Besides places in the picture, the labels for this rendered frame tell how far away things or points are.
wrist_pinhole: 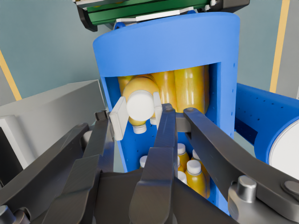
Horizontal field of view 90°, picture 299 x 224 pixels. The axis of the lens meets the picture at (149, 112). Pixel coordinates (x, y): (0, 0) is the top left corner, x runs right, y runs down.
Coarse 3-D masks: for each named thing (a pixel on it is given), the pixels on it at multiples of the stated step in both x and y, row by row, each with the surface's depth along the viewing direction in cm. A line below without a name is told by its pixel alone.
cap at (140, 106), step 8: (136, 96) 20; (144, 96) 20; (128, 104) 20; (136, 104) 20; (144, 104) 20; (152, 104) 20; (128, 112) 20; (136, 112) 20; (144, 112) 20; (152, 112) 20; (144, 120) 21
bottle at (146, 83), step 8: (136, 80) 24; (144, 80) 24; (152, 80) 25; (128, 88) 23; (136, 88) 22; (144, 88) 22; (152, 88) 23; (128, 96) 22; (152, 96) 22; (160, 96) 25
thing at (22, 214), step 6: (0, 210) 6; (6, 210) 6; (18, 210) 7; (0, 216) 6; (6, 216) 6; (12, 216) 6; (18, 216) 6; (24, 216) 6; (0, 222) 6; (6, 222) 6; (12, 222) 6; (18, 222) 6; (24, 222) 6
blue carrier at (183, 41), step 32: (128, 32) 20; (160, 32) 19; (192, 32) 19; (224, 32) 21; (128, 64) 22; (160, 64) 20; (192, 64) 20; (224, 64) 22; (224, 96) 24; (128, 128) 45; (224, 128) 26; (128, 160) 44
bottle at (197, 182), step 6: (186, 174) 44; (192, 174) 42; (198, 174) 42; (192, 180) 42; (198, 180) 42; (204, 180) 42; (192, 186) 42; (198, 186) 42; (204, 186) 42; (198, 192) 42; (204, 192) 43
